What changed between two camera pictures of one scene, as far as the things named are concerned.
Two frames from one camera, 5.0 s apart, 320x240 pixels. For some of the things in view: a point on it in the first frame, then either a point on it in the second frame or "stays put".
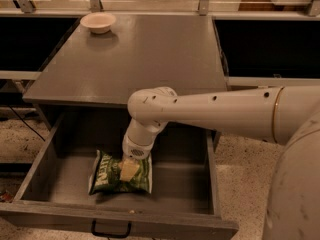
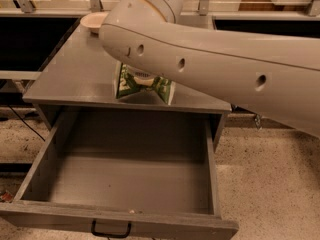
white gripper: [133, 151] to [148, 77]
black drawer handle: [111, 235] stays put
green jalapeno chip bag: [106, 175] to [125, 83]
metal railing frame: [217, 1] stays put
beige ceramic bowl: [98, 22] stays put
